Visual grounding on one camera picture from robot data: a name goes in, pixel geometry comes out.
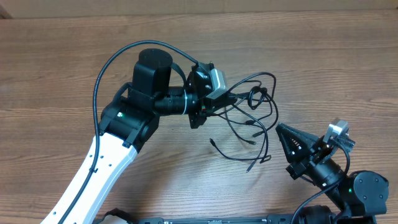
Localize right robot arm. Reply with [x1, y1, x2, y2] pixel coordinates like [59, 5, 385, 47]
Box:
[275, 119, 389, 223]

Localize black usb cables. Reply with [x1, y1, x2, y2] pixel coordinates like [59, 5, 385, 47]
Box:
[208, 72, 279, 174]

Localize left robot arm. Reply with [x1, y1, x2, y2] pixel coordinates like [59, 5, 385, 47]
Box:
[43, 49, 228, 223]

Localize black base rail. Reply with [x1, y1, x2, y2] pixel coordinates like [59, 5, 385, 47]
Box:
[133, 214, 299, 224]

